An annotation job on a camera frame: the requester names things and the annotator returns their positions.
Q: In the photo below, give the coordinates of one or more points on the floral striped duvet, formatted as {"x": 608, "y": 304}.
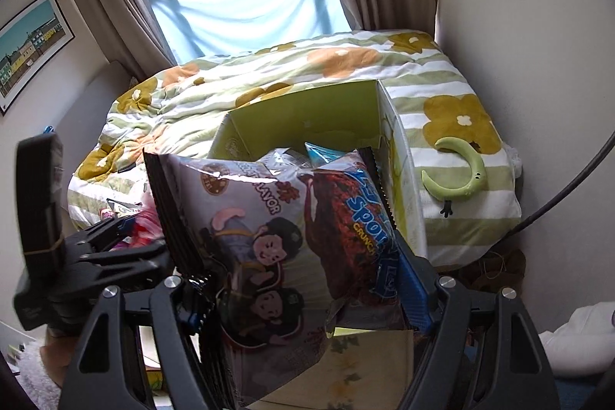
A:
{"x": 288, "y": 64}

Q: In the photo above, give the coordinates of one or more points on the blue snack packet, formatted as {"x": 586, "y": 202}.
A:
{"x": 326, "y": 154}

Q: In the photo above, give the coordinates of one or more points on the fluffy grey rug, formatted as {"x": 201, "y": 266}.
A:
{"x": 33, "y": 371}

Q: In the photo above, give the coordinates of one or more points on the light blue cloth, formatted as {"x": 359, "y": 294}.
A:
{"x": 250, "y": 1}

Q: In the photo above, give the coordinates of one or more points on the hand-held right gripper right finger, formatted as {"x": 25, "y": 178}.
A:
{"x": 411, "y": 290}

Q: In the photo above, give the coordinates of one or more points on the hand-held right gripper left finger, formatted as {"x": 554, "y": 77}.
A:
{"x": 198, "y": 318}

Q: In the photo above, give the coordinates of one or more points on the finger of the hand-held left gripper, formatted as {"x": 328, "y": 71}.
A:
{"x": 125, "y": 266}
{"x": 110, "y": 230}

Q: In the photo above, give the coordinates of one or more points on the green crescent plush toy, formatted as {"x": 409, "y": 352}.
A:
{"x": 473, "y": 179}

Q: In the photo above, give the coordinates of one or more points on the yellow corn product box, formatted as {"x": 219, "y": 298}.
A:
{"x": 307, "y": 117}

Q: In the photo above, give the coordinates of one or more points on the peach floral bed sheet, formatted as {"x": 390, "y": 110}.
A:
{"x": 365, "y": 371}

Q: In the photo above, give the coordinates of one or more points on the cartoon print snack bag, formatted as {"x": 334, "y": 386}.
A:
{"x": 250, "y": 246}

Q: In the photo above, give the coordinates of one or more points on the white cloth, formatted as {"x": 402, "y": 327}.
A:
{"x": 581, "y": 338}

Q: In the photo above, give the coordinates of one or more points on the red brown snack bag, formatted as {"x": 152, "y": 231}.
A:
{"x": 346, "y": 227}

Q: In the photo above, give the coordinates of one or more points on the silver snack packet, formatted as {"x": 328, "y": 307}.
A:
{"x": 283, "y": 160}

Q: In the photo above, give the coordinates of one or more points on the brown slippers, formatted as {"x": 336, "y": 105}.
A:
{"x": 499, "y": 268}

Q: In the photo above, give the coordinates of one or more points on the framed picture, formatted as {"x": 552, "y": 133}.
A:
{"x": 31, "y": 49}

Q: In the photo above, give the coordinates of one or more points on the pink snack packets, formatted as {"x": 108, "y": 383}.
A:
{"x": 144, "y": 232}

